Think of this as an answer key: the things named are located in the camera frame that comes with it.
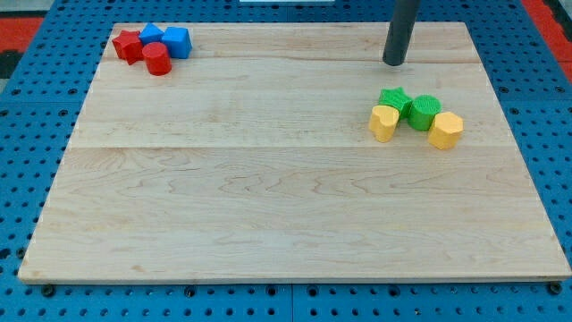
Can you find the light wooden board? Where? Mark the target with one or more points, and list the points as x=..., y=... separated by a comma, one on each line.
x=252, y=162

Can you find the yellow heart block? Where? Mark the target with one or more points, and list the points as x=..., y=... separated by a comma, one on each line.
x=383, y=122

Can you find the green star block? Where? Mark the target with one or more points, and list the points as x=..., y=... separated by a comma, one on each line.
x=398, y=99

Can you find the green cylinder block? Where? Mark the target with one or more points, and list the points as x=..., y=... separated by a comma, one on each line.
x=422, y=112

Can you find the blue cube block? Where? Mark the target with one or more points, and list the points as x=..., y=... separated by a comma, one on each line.
x=178, y=42

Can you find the yellow hexagon block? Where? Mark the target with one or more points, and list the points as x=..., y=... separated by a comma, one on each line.
x=445, y=130

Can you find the red cylinder block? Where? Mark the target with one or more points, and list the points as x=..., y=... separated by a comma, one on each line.
x=157, y=58

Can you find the blue pentagon block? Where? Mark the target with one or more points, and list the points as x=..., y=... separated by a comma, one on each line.
x=150, y=34

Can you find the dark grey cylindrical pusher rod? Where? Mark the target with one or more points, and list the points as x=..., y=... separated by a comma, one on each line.
x=400, y=31

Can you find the red star block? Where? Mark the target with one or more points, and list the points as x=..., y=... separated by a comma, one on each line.
x=128, y=46

